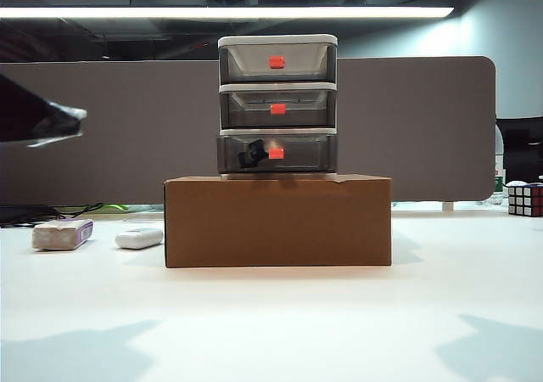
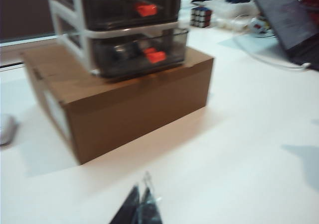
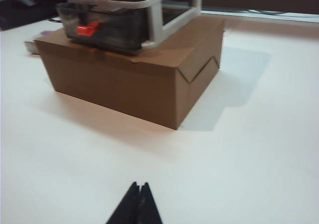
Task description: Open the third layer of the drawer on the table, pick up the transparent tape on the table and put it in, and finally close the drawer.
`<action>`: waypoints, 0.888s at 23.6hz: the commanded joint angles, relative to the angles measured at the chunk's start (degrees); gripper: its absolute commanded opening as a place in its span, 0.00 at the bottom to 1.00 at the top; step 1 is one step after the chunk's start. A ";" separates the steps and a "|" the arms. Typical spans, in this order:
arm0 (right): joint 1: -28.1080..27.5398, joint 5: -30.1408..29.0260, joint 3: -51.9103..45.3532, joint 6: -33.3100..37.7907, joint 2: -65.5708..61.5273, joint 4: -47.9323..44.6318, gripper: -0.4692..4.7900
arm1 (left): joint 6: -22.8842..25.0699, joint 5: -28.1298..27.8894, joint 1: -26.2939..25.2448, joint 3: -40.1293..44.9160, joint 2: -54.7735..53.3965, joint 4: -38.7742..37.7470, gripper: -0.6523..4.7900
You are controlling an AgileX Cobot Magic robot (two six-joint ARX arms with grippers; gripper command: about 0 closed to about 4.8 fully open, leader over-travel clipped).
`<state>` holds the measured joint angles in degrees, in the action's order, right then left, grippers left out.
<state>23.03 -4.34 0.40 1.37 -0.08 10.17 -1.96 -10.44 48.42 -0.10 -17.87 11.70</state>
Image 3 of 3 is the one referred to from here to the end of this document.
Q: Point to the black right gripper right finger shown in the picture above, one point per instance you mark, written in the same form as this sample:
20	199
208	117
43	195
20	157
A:
149	206

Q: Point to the small box with purple label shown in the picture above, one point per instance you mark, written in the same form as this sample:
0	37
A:
31	47

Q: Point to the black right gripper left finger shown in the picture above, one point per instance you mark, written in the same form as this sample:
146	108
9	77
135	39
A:
129	206

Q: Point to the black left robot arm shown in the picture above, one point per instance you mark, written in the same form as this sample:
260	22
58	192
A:
20	15

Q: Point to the brown cardboard box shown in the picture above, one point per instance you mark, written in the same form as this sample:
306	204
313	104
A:
124	89

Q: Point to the white plastic drawer cabinet frame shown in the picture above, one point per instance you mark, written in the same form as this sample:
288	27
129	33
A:
155	22

